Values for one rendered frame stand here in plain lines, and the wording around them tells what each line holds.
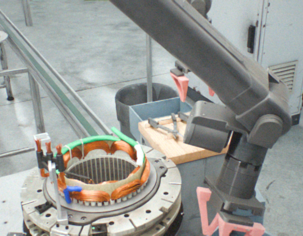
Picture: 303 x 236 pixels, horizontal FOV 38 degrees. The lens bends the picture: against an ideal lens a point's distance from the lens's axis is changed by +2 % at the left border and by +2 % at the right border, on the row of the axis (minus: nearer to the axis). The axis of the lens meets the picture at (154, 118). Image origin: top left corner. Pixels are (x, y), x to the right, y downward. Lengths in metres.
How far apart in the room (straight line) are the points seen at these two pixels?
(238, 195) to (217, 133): 0.10
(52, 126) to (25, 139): 0.26
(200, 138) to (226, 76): 0.12
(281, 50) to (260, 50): 0.19
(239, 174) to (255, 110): 0.12
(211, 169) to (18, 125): 2.70
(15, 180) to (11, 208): 0.15
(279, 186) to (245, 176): 2.19
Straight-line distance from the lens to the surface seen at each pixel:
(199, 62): 0.57
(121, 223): 0.79
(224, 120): 0.64
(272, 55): 3.15
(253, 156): 0.66
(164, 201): 0.84
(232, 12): 3.22
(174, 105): 1.33
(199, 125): 0.64
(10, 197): 1.46
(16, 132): 3.56
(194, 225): 1.19
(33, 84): 2.82
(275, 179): 2.91
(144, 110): 1.30
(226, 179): 0.68
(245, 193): 0.68
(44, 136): 0.91
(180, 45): 0.56
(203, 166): 1.09
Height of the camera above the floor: 1.61
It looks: 27 degrees down
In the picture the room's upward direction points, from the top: 1 degrees counter-clockwise
